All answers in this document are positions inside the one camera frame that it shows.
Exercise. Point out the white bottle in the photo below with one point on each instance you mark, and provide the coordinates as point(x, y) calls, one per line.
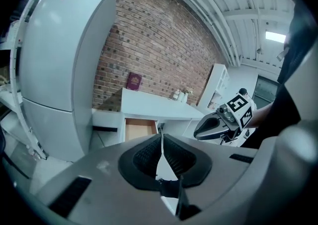
point(176, 95)

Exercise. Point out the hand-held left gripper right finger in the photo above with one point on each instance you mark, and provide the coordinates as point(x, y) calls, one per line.
point(223, 169)

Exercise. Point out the white drawer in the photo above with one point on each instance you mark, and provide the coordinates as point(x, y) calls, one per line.
point(139, 129)

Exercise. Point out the white vase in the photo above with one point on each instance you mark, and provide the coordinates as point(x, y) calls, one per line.
point(186, 97)

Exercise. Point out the maroon book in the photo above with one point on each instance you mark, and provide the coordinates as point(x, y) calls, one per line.
point(134, 81)

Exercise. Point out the ceiling light panel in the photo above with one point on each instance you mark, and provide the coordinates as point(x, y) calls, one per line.
point(275, 36)

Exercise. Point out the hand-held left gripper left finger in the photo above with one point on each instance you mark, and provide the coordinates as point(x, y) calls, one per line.
point(104, 181)

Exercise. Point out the person's right forearm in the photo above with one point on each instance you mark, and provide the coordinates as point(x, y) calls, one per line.
point(263, 116)

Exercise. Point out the white desk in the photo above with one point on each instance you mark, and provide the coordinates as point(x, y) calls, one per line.
point(154, 104)

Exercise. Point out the grey refrigerator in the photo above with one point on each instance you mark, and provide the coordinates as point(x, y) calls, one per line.
point(57, 70)

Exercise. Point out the white metal shelving rack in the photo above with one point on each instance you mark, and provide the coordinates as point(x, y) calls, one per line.
point(15, 57)

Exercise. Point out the person's black shirt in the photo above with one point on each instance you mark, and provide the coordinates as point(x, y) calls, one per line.
point(298, 70)

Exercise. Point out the dark glass door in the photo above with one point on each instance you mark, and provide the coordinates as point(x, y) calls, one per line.
point(267, 92)

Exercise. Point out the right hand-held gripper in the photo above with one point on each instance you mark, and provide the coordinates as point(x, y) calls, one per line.
point(239, 109)

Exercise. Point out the white shelf unit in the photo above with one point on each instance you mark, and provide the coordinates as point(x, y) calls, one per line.
point(216, 87)

